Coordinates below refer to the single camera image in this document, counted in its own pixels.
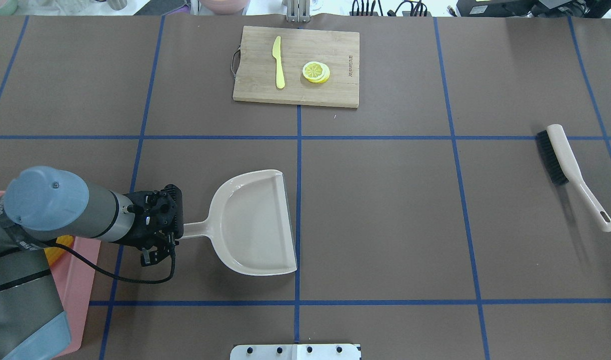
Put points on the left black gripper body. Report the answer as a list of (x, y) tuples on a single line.
[(144, 237)]

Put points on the beige plastic dustpan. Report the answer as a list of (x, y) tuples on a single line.
[(249, 225)]

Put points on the yellow toy corn cob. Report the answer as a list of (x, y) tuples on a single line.
[(53, 254)]

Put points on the white brush with dark bristles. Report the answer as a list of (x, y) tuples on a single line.
[(563, 169)]

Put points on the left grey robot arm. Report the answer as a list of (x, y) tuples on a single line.
[(51, 185)]

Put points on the pink plastic bin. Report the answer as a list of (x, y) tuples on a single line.
[(73, 290)]

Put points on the yellow plastic knife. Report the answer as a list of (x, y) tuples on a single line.
[(276, 53)]

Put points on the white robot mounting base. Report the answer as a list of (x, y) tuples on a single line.
[(312, 351)]

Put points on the bamboo cutting board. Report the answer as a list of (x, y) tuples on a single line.
[(255, 76)]

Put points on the yellow toy lemon slices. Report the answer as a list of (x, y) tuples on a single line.
[(316, 72)]

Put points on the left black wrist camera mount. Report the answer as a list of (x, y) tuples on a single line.
[(150, 257)]

